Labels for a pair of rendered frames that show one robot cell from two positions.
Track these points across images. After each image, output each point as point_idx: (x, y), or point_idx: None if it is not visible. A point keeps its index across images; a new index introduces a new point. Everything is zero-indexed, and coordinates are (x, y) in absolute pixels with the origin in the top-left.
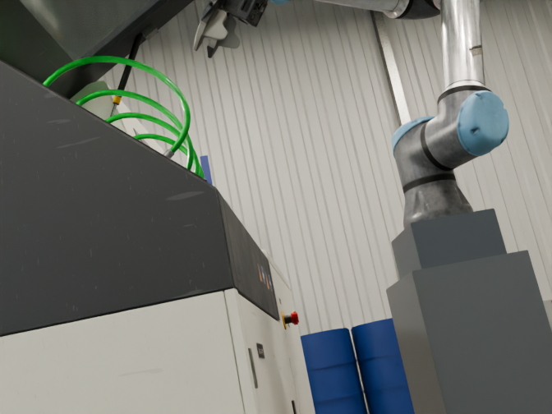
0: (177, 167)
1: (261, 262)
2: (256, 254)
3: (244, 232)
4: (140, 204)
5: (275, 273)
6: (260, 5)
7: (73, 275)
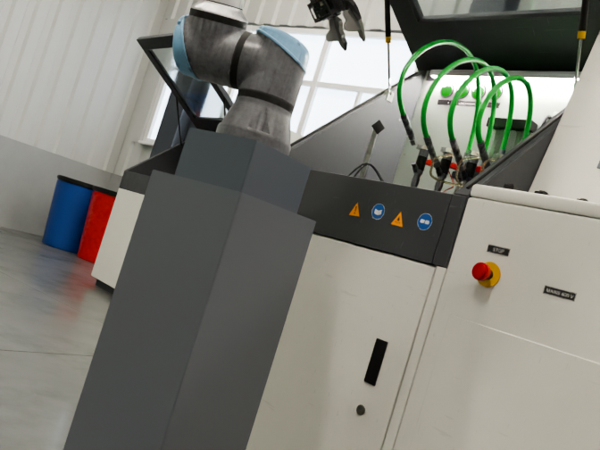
0: None
1: (389, 199)
2: (365, 192)
3: (322, 178)
4: None
5: (528, 213)
6: (317, 4)
7: None
